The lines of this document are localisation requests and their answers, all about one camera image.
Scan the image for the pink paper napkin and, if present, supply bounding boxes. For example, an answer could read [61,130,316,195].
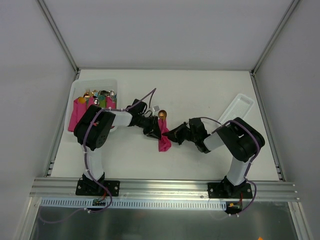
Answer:
[158,119,172,152]

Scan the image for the copper spoon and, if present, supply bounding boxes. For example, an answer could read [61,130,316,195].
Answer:
[158,109,167,121]

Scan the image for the small white perforated tray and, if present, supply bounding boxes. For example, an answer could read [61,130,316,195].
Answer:
[218,93,255,124]

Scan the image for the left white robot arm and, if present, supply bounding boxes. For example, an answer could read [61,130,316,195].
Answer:
[73,99,162,197]

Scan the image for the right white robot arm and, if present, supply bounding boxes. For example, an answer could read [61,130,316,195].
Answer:
[162,117,265,199]

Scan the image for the pink rolled napkin right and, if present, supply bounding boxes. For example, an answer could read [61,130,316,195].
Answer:
[105,96,117,109]

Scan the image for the pink rolled napkin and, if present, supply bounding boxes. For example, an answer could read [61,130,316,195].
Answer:
[67,98,80,132]
[76,97,95,119]
[105,96,117,109]

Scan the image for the green rolled napkin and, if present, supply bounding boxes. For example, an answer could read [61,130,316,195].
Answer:
[98,95,106,108]

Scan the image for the pink rolled napkin far left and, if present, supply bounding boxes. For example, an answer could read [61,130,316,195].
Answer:
[67,98,80,132]

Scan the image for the orange round spoon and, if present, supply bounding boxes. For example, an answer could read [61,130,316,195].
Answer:
[77,97,86,104]

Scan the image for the large white plastic basket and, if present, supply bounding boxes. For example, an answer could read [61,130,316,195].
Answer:
[63,77,118,136]

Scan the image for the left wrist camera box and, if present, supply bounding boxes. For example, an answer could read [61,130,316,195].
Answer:
[152,105,160,112]

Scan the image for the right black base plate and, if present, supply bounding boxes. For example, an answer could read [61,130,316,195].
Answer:
[207,182,253,199]

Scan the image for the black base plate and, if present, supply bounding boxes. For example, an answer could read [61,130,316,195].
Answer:
[75,179,121,197]
[207,182,253,199]

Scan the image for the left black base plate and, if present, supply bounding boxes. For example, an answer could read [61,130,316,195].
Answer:
[75,179,121,197]

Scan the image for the white slotted cable duct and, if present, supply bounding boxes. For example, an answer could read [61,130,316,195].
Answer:
[40,197,227,211]

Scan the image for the left aluminium frame post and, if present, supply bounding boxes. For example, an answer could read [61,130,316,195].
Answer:
[36,0,79,73]

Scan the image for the aluminium frame post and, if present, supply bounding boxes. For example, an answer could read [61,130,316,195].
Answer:
[36,0,79,73]
[251,0,301,76]

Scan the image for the aluminium mounting rail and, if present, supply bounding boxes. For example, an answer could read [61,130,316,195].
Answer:
[29,177,301,202]

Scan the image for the right aluminium frame post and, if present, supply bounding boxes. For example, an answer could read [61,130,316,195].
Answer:
[251,0,301,76]

